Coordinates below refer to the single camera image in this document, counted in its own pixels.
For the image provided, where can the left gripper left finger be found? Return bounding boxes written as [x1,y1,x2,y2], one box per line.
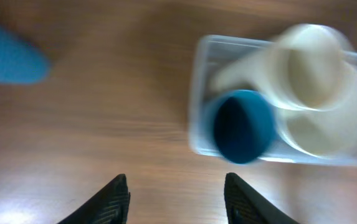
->
[59,174,131,224]

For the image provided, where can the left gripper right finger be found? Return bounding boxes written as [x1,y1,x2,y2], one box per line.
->
[224,172,298,224]

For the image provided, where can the blue cup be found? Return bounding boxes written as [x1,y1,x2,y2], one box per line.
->
[0,25,50,84]
[202,90,276,164]

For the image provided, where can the cream bowl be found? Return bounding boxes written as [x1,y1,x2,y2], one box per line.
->
[276,63,357,159]

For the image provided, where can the cream cup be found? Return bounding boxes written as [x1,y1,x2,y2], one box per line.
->
[209,24,352,111]

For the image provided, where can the blue cup front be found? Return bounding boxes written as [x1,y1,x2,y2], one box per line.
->
[0,25,50,84]

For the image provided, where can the clear plastic container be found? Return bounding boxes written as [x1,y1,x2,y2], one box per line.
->
[188,35,357,166]

